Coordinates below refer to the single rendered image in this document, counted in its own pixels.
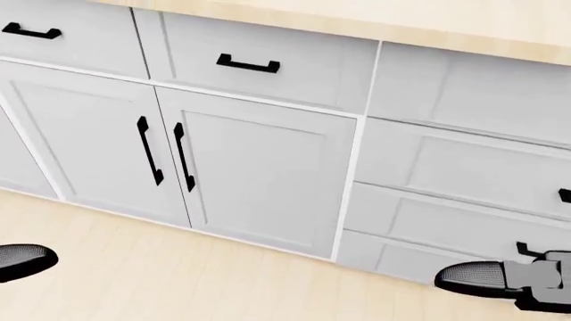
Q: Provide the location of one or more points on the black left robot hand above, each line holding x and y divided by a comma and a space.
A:
22, 258

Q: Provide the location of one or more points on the grey drawer front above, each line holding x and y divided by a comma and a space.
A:
392, 259
446, 224
468, 167
89, 47
312, 67

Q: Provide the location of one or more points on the grey cabinet door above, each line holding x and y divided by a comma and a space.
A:
89, 140
18, 160
267, 174

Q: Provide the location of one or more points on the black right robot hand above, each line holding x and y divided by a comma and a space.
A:
482, 275

